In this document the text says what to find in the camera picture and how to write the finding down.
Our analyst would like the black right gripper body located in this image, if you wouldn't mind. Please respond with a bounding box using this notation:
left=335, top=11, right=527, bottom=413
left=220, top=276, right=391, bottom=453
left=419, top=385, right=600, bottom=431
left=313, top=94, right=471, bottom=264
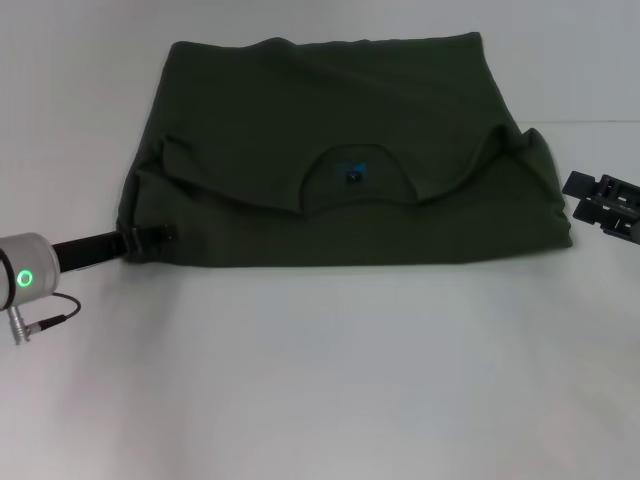
left=596, top=173, right=640, bottom=245

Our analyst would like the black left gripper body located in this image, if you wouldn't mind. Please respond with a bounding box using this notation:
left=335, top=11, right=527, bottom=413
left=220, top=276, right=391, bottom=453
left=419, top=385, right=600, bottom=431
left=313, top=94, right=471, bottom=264
left=51, top=228, right=135, bottom=275

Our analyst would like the dark green FREE t-shirt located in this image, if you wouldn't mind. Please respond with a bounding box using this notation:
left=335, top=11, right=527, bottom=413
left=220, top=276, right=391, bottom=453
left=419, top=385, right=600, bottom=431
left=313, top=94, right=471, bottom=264
left=115, top=30, right=574, bottom=269

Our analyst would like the left arm cable with plug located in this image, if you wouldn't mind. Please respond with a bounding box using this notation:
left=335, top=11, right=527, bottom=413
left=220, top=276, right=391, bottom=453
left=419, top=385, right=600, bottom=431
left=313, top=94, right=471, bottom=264
left=3, top=293, right=83, bottom=346

